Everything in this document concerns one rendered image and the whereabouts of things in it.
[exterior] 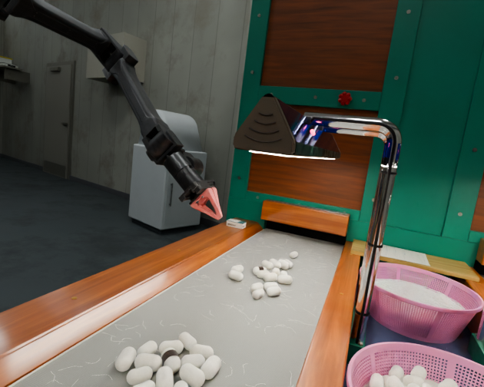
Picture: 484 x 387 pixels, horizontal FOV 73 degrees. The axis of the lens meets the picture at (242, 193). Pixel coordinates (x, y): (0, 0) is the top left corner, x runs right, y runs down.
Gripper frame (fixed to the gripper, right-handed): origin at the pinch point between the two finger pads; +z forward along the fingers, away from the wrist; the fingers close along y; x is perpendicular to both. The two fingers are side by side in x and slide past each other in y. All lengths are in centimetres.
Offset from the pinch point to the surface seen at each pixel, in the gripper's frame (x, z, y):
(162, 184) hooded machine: 129, -109, 209
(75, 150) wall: 326, -355, 376
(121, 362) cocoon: 3.0, 13.8, -42.4
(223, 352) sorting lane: -1.6, 22.0, -31.3
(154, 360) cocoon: 0.7, 16.3, -40.2
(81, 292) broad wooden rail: 13.0, 0.2, -33.4
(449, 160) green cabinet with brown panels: -52, 28, 45
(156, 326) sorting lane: 6.0, 12.6, -31.2
